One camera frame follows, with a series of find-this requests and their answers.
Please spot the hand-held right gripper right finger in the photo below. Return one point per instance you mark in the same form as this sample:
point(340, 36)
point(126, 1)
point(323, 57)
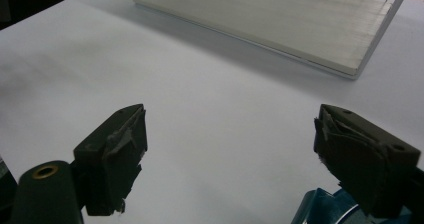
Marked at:
point(363, 164)

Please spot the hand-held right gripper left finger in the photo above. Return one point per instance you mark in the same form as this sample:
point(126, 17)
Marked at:
point(113, 160)

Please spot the blue round object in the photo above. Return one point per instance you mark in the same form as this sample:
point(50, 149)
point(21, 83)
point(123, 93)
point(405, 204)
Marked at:
point(328, 209)

